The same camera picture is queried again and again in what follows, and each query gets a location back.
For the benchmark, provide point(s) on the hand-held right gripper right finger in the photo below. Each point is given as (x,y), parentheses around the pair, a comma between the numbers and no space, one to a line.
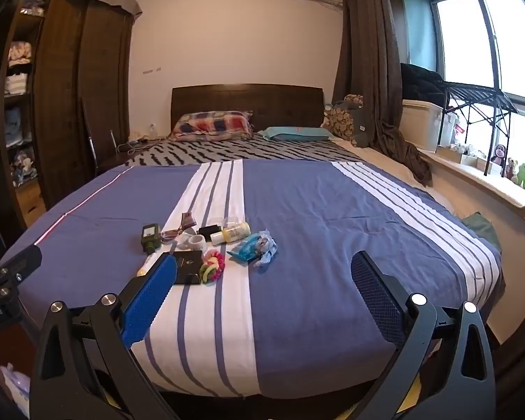
(376,302)

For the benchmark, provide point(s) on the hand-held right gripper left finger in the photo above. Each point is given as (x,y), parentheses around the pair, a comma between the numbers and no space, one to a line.
(151,299)

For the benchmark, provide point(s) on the white tube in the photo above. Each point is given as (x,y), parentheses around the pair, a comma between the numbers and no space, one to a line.
(146,267)

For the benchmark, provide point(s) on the black box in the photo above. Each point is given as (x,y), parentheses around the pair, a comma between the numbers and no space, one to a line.
(186,267)

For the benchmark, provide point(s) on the green glass bottle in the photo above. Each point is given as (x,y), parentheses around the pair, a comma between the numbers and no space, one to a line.
(150,236)

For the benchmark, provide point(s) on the blue plastic packet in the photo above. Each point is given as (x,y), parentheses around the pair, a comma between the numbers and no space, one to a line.
(245,249)

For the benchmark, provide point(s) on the light blue wrapper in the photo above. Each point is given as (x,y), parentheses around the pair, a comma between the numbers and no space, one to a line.
(267,249)

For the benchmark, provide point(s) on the patterned ribbon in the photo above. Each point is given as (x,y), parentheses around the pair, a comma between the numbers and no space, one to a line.
(185,223)

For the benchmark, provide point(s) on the blue white striped bedsheet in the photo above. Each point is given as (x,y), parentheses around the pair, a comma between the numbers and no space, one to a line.
(310,227)

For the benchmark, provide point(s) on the yellow bottle with white cap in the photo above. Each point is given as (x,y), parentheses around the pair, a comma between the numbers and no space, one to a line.
(234,232)

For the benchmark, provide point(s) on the light blue folded clothes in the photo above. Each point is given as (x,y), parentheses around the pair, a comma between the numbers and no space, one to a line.
(18,127)

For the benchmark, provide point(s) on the green cloth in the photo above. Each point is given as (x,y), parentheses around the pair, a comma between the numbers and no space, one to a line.
(481,232)

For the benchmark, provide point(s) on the beige window sill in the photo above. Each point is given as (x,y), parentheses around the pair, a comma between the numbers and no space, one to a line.
(477,186)

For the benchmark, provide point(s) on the dark wooden wardrobe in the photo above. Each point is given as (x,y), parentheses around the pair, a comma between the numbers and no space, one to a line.
(78,96)

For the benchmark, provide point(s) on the zebra patterned blanket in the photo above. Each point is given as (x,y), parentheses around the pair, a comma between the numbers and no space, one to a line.
(245,151)

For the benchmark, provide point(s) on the brown patterned cushion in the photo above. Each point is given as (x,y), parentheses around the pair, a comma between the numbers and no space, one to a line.
(341,122)

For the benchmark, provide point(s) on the white storage box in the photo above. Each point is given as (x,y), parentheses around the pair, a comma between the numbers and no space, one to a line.
(422,124)

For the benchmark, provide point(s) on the plaid pillow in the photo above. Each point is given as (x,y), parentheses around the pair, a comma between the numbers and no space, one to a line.
(212,124)

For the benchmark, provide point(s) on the teal pillow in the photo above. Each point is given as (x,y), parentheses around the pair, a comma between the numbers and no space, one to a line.
(295,133)

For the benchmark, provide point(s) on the brown monkey plush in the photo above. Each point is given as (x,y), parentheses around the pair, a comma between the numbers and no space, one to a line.
(499,155)

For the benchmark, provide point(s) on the green frog plush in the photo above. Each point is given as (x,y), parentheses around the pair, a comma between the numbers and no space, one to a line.
(524,175)

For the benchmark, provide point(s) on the pink white folded clothes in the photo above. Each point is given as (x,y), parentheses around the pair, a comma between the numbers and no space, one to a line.
(19,52)

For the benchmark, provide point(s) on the dark wooden headboard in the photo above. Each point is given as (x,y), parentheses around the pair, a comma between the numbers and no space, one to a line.
(245,98)

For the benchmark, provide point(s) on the black jacket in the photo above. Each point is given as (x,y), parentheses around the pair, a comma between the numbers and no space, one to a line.
(420,83)

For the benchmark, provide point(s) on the black folding rack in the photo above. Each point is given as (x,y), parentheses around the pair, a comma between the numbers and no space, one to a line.
(481,96)

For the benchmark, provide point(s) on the brown curtain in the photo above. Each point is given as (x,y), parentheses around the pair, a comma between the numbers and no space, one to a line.
(367,52)

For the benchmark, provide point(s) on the blue roller blind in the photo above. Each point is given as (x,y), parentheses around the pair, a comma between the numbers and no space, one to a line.
(418,26)

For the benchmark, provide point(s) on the window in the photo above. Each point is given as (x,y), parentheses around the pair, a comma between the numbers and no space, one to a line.
(468,35)

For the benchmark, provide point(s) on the metal frame chair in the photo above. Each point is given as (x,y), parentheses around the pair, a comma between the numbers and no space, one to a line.
(89,140)

